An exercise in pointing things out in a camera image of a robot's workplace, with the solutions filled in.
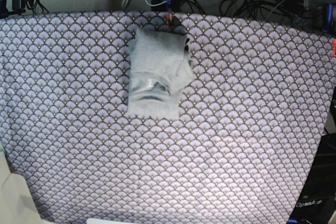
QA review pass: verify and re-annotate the light grey T-shirt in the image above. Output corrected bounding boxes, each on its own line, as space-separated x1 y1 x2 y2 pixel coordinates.
128 28 195 120

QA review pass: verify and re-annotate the red table clamp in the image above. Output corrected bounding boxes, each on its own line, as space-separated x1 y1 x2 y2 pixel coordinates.
166 12 175 30

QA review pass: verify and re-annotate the patterned fan-print tablecloth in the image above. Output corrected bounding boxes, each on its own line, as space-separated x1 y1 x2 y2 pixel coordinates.
1 11 335 223

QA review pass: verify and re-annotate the black OpenArm box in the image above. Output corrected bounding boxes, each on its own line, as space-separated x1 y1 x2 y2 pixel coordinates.
287 134 335 223

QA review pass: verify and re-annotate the white plastic bin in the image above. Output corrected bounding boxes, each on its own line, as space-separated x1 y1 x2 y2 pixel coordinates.
1 152 43 223

